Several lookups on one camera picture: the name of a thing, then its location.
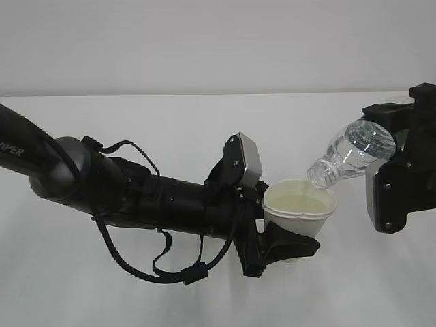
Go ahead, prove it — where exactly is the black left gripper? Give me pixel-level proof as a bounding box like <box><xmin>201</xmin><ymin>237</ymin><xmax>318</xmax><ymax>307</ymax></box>
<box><xmin>204</xmin><ymin>181</ymin><xmax>320</xmax><ymax>277</ymax></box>

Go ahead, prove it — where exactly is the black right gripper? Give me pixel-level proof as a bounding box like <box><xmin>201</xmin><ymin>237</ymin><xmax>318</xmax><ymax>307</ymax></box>
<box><xmin>362</xmin><ymin>83</ymin><xmax>435</xmax><ymax>213</ymax></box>

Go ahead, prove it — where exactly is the white paper cup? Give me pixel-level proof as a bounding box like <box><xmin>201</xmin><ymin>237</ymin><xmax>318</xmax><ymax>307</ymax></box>
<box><xmin>262</xmin><ymin>179</ymin><xmax>337</xmax><ymax>238</ymax></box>

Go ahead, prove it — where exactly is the clear water bottle green label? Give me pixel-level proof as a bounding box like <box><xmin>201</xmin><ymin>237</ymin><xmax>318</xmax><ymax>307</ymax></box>
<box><xmin>307</xmin><ymin>119</ymin><xmax>409</xmax><ymax>189</ymax></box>

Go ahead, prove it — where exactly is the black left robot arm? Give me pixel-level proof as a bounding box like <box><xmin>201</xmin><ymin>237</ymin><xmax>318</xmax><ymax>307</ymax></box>
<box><xmin>1</xmin><ymin>106</ymin><xmax>320</xmax><ymax>284</ymax></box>

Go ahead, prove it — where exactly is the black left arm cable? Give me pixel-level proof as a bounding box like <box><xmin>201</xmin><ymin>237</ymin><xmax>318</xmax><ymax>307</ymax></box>
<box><xmin>40</xmin><ymin>136</ymin><xmax>246</xmax><ymax>287</ymax></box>

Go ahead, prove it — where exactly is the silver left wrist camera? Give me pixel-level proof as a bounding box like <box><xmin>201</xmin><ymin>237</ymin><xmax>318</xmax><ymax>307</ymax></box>
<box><xmin>207</xmin><ymin>132</ymin><xmax>262</xmax><ymax>188</ymax></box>

